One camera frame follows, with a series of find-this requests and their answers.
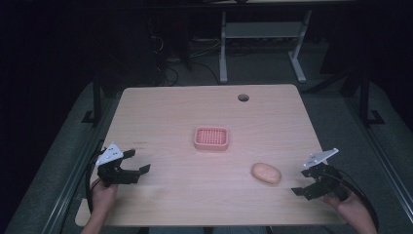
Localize pink soap dish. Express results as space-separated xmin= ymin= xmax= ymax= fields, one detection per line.
xmin=193 ymin=126 xmax=230 ymax=152

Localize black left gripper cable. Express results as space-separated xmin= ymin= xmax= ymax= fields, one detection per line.
xmin=84 ymin=147 xmax=106 ymax=215

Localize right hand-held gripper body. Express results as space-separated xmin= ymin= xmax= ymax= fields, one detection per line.
xmin=303 ymin=147 xmax=351 ymax=202

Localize white metal table frame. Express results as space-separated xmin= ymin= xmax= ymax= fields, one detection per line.
xmin=218 ymin=9 xmax=314 ymax=85

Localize metal frame rail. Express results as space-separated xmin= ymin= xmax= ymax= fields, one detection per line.
xmin=40 ymin=139 xmax=110 ymax=234
xmin=345 ymin=97 xmax=413 ymax=214

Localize person's left hand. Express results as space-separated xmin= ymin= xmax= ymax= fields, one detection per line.
xmin=90 ymin=179 xmax=119 ymax=214

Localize tangle of floor cables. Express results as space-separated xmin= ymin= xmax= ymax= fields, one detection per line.
xmin=147 ymin=33 xmax=223 ymax=87

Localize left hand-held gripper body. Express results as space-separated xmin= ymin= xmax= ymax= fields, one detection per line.
xmin=94 ymin=141 xmax=141 ymax=188

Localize black metal stand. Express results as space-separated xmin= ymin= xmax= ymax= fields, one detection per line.
xmin=358 ymin=66 xmax=387 ymax=129
xmin=81 ymin=64 xmax=105 ymax=129

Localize person's right hand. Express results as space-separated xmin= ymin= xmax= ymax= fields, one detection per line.
xmin=320 ymin=190 xmax=362 ymax=216

